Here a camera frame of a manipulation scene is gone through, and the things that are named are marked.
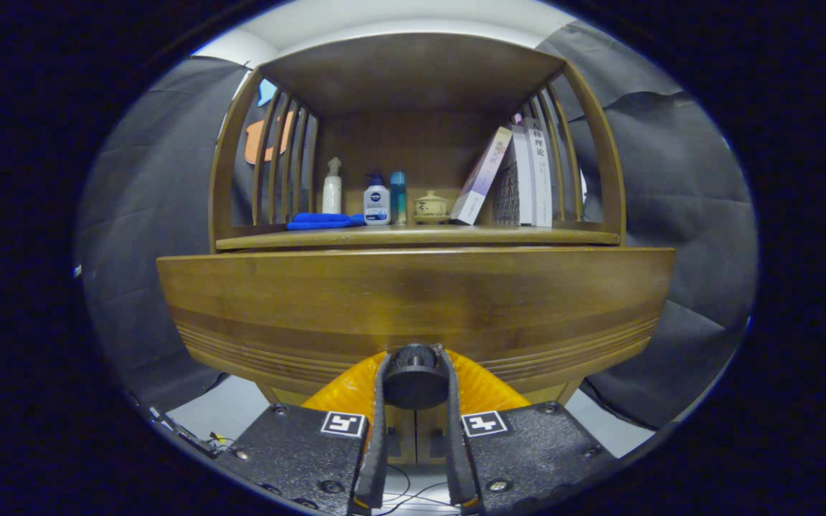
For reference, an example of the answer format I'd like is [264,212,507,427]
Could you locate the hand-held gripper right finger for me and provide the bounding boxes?
[436,345,616,516]

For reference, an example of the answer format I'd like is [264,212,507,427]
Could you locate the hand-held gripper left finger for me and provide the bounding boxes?
[214,350,394,516]

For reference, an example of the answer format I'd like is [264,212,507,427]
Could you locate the wooden cabinet door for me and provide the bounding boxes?
[386,408,418,465]
[417,408,451,465]

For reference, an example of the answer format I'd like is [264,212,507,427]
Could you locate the wooden countertop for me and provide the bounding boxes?
[216,224,622,252]

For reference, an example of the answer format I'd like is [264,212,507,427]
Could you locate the wooden cabinet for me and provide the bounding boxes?
[209,32,627,467]

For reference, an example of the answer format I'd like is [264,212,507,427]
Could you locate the blue folded cloth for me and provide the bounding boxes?
[286,212,367,231]

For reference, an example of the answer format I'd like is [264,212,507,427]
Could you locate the beige lidded tea cup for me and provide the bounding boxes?
[412,190,451,224]

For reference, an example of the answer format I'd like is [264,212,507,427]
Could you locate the white lotion bottle blue cap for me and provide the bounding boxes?
[364,172,391,226]

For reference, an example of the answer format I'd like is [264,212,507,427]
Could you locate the slim teal bottle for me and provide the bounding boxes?
[390,171,407,226]

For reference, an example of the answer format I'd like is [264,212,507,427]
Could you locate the white pump bottle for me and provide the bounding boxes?
[322,158,343,215]

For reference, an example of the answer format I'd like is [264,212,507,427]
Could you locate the dark patterned book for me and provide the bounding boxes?
[493,143,521,226]

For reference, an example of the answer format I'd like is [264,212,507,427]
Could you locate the purple and white book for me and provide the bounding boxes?
[449,127,513,226]

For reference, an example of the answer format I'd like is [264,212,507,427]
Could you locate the plain white book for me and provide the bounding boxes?
[510,125,537,226]

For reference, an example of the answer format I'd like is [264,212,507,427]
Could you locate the white book with printed spine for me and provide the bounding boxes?
[524,118,554,228]

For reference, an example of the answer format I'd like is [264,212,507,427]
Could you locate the black floor cables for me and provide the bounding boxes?
[377,464,457,516]

